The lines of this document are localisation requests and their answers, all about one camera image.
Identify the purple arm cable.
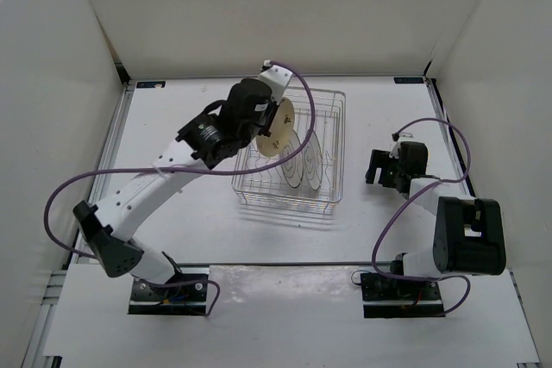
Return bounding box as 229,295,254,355
44,59,318,317
371,117,474,315

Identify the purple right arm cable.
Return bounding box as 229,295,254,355
371,117,474,315

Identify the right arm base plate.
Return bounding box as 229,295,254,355
351,270,444,319

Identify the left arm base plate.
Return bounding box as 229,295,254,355
128,267,210,316

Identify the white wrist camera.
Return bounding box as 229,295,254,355
389,132,402,159
258,60,292,104

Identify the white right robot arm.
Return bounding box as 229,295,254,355
365,141,506,299

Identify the wire dish rack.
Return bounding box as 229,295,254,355
232,89,346,215

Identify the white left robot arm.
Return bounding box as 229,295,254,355
73,68,291,299

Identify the white plate green rim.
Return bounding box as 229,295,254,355
280,132,304,189

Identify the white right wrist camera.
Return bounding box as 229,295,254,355
389,132,402,159

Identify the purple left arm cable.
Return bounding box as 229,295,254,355
44,59,318,317

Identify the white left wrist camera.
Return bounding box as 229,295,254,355
258,60,292,104

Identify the cream gold-rimmed plate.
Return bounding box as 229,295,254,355
255,97,295,158

